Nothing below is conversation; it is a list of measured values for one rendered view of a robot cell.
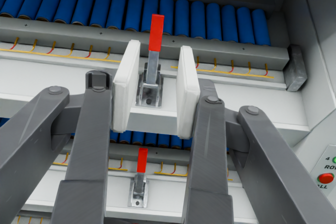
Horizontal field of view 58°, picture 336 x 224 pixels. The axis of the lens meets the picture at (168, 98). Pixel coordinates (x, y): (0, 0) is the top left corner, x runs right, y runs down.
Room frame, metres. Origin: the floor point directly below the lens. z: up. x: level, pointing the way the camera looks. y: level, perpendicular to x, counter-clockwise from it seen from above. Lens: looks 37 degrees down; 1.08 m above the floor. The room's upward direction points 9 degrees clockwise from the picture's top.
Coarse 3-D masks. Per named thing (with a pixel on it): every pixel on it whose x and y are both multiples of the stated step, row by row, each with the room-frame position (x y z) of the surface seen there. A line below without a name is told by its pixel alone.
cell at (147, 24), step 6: (144, 0) 0.38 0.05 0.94; (150, 0) 0.38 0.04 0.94; (156, 0) 0.38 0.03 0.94; (144, 6) 0.37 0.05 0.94; (150, 6) 0.37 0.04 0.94; (156, 6) 0.37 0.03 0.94; (144, 12) 0.36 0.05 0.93; (150, 12) 0.36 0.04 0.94; (156, 12) 0.37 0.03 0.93; (144, 18) 0.35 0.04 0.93; (150, 18) 0.35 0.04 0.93; (144, 24) 0.34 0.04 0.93; (150, 24) 0.34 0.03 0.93; (144, 30) 0.33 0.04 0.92
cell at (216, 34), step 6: (210, 6) 0.39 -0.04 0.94; (216, 6) 0.39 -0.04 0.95; (210, 12) 0.38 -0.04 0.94; (216, 12) 0.38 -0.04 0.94; (210, 18) 0.37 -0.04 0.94; (216, 18) 0.37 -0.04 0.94; (210, 24) 0.36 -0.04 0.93; (216, 24) 0.36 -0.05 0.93; (210, 30) 0.35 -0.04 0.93; (216, 30) 0.35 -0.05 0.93; (210, 36) 0.34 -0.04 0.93; (216, 36) 0.34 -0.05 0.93
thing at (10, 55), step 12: (24, 60) 0.28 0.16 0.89; (36, 60) 0.28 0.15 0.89; (48, 60) 0.28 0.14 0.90; (60, 60) 0.28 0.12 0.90; (72, 60) 0.28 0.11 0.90; (84, 60) 0.29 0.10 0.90; (168, 72) 0.29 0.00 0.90; (240, 84) 0.30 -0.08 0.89; (252, 84) 0.30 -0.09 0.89; (264, 84) 0.30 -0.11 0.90; (276, 84) 0.30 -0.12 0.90
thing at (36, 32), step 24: (0, 24) 0.29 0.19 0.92; (24, 24) 0.30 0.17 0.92; (48, 24) 0.31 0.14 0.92; (72, 24) 0.31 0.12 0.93; (0, 48) 0.28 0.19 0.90; (72, 48) 0.29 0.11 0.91; (96, 48) 0.30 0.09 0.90; (120, 48) 0.31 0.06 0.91; (144, 48) 0.31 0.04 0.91; (168, 48) 0.31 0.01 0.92; (192, 48) 0.31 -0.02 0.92; (216, 48) 0.32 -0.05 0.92; (240, 48) 0.32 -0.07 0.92; (264, 48) 0.33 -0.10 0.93
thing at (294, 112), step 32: (288, 32) 0.39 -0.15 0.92; (0, 64) 0.27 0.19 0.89; (32, 64) 0.28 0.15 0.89; (160, 64) 0.31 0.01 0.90; (224, 64) 0.32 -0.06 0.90; (288, 64) 0.32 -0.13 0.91; (320, 64) 0.29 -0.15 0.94; (0, 96) 0.23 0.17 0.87; (32, 96) 0.24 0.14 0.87; (224, 96) 0.28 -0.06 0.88; (256, 96) 0.29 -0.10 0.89; (288, 96) 0.29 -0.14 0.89; (320, 96) 0.27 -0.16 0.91; (128, 128) 0.25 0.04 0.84; (160, 128) 0.25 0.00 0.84; (288, 128) 0.25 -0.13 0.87
